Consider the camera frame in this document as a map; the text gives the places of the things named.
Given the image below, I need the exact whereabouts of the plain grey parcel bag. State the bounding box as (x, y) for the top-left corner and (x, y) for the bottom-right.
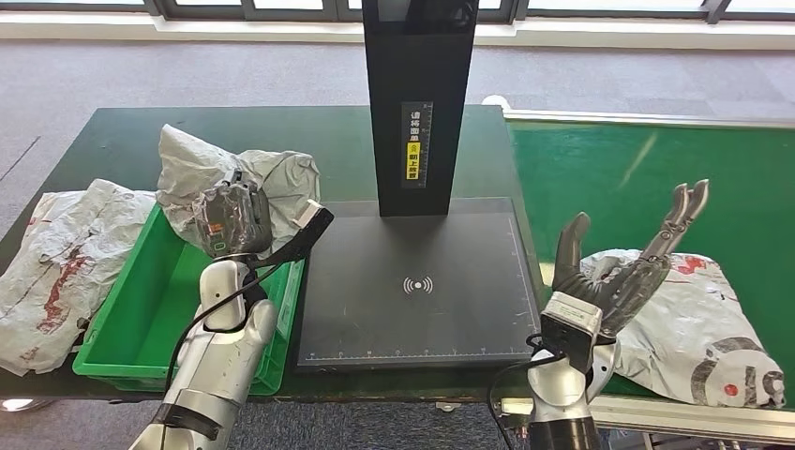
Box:
(155, 123), (323, 261)

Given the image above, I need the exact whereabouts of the black inbound scanner machine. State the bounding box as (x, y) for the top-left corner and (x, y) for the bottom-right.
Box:
(294, 0), (542, 372)

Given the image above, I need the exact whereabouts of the dark green table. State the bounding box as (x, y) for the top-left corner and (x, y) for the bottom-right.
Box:
(0, 104), (573, 402)

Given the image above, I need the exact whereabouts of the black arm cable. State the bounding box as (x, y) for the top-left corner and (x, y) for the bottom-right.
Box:
(161, 251), (299, 436)
(487, 333), (563, 450)

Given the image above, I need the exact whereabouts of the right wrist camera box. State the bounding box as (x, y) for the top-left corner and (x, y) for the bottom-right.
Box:
(538, 292), (604, 374)

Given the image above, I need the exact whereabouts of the green plastic crate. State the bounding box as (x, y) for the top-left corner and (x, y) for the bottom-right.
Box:
(72, 202), (307, 397)

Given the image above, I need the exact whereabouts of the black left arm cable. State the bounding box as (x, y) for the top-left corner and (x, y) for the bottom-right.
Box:
(161, 251), (299, 436)

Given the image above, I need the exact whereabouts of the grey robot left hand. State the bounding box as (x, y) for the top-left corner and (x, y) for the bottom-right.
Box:
(192, 171), (273, 259)

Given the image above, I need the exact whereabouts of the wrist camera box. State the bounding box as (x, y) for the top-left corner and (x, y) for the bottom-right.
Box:
(273, 200), (336, 267)
(538, 292), (604, 374)

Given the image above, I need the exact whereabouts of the green conveyor belt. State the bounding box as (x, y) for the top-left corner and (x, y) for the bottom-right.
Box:
(505, 117), (795, 412)

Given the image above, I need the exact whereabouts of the pale round table foot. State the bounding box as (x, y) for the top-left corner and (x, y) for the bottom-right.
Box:
(0, 395), (56, 412)

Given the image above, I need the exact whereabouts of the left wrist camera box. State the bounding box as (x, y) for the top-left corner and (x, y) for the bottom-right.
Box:
(273, 200), (336, 267)

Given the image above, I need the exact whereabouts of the white parcel with red print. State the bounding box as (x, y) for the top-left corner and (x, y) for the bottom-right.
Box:
(0, 178), (158, 377)

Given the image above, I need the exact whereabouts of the grey parcel with brown tape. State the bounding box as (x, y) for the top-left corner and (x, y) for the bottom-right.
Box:
(580, 247), (788, 410)

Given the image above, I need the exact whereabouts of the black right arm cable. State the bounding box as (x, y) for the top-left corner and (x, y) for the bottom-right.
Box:
(487, 333), (563, 450)

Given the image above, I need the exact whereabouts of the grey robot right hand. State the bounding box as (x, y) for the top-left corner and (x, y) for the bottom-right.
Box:
(551, 180), (711, 341)

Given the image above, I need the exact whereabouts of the yellow and black label sticker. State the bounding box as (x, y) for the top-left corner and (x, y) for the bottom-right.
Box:
(400, 100), (434, 189)

